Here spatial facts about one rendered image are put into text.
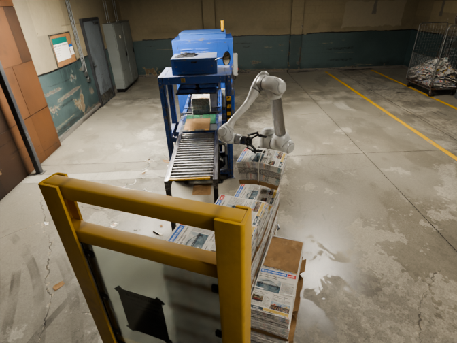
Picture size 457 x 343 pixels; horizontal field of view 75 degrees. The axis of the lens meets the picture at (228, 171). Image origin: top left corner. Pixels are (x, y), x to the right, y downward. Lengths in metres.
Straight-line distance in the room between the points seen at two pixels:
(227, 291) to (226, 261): 0.13
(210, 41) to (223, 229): 5.64
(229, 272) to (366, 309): 2.27
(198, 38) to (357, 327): 5.41
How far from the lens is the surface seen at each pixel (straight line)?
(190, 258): 1.03
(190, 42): 6.35
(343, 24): 12.22
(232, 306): 1.09
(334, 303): 3.07
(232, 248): 0.89
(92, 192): 1.08
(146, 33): 11.75
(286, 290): 2.29
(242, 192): 2.79
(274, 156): 2.64
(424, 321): 3.24
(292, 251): 2.56
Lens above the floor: 2.38
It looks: 30 degrees down
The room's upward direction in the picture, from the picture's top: 2 degrees counter-clockwise
